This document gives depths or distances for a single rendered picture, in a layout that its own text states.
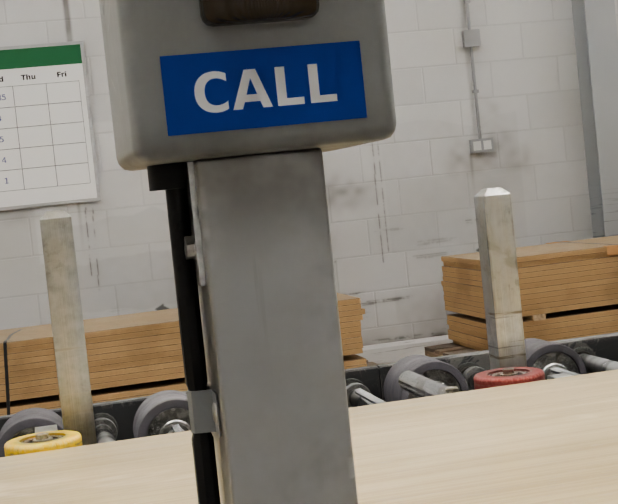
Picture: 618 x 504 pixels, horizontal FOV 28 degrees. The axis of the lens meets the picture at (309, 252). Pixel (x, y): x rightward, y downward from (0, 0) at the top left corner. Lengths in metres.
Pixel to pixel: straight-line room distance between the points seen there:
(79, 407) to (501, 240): 0.53
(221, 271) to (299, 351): 0.03
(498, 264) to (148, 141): 1.22
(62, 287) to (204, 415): 1.08
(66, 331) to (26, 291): 6.08
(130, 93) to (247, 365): 0.08
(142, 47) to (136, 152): 0.03
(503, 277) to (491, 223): 0.07
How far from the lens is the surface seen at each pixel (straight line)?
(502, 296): 1.53
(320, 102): 0.33
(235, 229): 0.34
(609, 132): 8.11
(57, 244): 1.42
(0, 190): 7.47
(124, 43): 0.32
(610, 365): 2.03
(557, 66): 8.22
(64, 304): 1.43
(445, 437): 1.16
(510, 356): 1.54
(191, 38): 0.32
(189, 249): 0.34
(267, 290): 0.34
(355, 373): 2.03
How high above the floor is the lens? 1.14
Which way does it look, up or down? 3 degrees down
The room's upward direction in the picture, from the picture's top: 6 degrees counter-clockwise
